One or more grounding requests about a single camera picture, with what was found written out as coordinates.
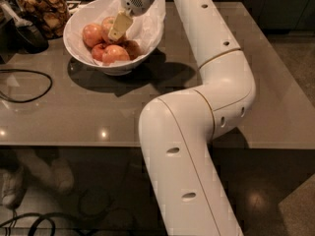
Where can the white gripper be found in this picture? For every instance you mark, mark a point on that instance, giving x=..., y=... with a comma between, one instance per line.
x=122, y=21

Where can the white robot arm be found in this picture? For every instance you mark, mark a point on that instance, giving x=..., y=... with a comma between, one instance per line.
x=176, y=128

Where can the white ceramic bowl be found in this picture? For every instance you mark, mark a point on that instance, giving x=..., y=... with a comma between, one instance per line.
x=93, y=12

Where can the small lower-left red apple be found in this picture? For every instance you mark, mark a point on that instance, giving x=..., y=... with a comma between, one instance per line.
x=98, y=51

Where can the white paper liner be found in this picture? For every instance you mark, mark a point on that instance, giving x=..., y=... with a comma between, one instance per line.
x=147, y=31

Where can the glass jar of dried chips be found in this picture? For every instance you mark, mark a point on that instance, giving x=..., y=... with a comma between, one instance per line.
x=50, y=16

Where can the white sneaker right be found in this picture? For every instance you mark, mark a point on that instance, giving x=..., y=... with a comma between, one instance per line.
x=63, y=176

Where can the white sneaker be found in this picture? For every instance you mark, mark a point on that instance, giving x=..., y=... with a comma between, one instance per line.
x=63, y=176
x=13, y=188

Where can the white sneaker left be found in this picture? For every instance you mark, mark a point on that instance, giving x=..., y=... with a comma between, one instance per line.
x=13, y=188

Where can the black scoop with handle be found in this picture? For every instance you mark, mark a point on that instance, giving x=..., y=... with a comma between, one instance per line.
x=29, y=35

